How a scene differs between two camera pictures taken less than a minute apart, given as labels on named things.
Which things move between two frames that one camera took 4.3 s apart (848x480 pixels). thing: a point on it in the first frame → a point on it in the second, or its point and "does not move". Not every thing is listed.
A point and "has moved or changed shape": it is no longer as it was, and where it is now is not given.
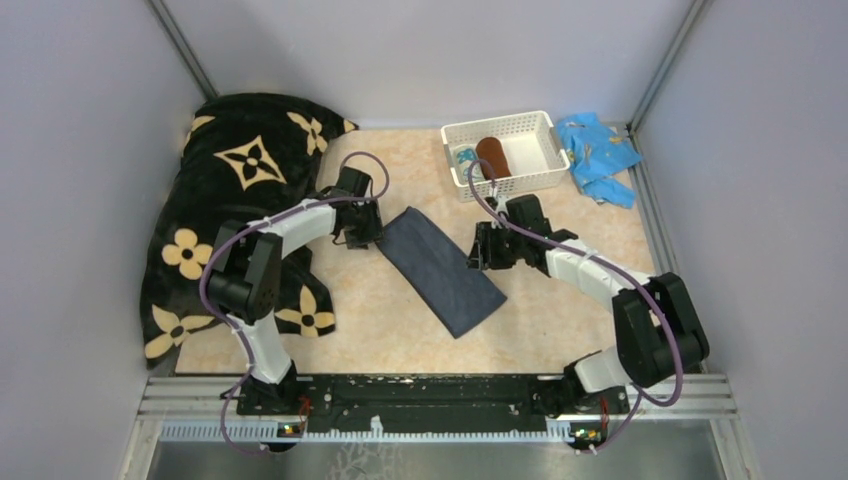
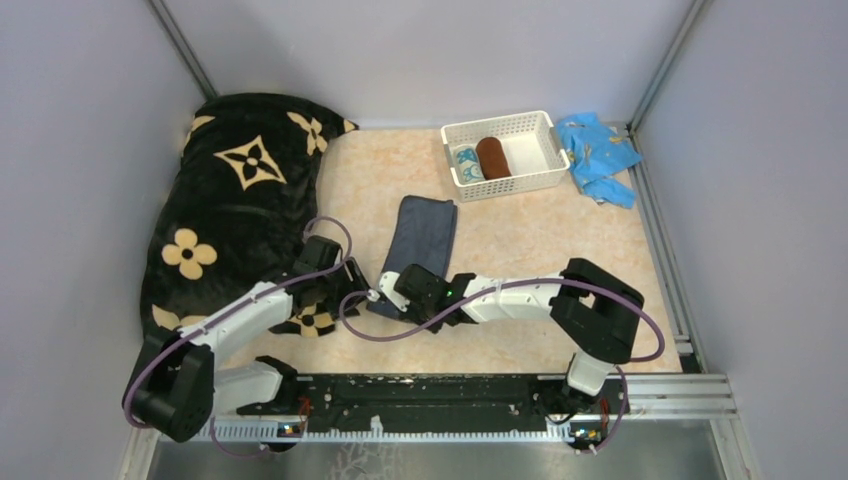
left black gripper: [373, 233] → [359, 282]
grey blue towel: [460, 293] has moved or changed shape
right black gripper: [483, 256] → [436, 327]
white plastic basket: [536, 155] does not move
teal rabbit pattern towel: [464, 159] does not move
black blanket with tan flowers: [240, 158] does not move
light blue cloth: [600, 156] does not move
